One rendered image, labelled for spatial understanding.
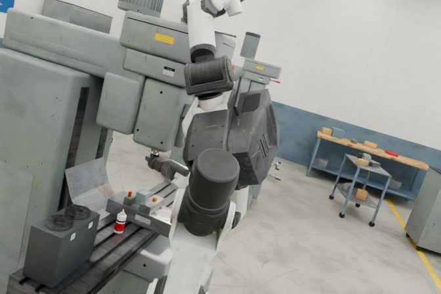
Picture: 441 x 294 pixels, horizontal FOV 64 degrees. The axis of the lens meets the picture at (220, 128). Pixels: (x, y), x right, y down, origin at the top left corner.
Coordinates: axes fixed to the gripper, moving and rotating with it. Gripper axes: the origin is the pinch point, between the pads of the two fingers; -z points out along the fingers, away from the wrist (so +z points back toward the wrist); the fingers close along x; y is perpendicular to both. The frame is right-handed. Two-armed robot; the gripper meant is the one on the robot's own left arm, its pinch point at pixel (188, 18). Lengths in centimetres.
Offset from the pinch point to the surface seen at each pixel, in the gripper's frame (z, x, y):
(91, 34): -39.7, -21.8, 1.8
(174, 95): -9.3, -7.6, -34.0
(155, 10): -12.6, -6.3, 7.3
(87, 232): -28, -48, -83
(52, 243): -26, -63, -82
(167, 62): -7.2, -11.3, -20.1
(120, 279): -55, -14, -113
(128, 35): -20.5, -18.1, -4.7
